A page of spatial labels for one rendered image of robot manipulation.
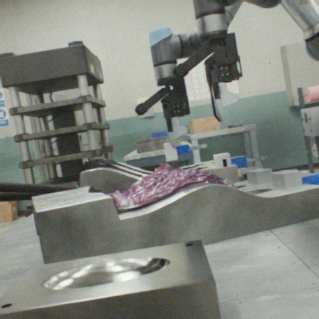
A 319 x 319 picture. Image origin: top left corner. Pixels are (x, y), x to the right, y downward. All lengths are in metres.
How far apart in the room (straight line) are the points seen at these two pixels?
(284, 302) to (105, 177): 0.70
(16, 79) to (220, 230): 4.63
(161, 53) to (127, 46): 6.36
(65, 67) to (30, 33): 2.99
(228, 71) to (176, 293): 0.85
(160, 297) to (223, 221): 0.42
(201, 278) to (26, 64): 4.96
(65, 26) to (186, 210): 7.32
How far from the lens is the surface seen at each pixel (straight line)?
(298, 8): 1.74
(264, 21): 8.03
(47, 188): 1.60
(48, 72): 5.25
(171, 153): 1.49
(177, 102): 1.48
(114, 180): 1.16
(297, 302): 0.55
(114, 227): 0.78
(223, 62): 1.20
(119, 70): 7.81
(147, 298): 0.42
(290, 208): 0.89
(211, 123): 7.17
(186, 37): 1.52
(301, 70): 7.70
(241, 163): 1.21
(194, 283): 0.42
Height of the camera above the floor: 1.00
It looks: 3 degrees down
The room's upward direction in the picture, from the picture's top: 9 degrees counter-clockwise
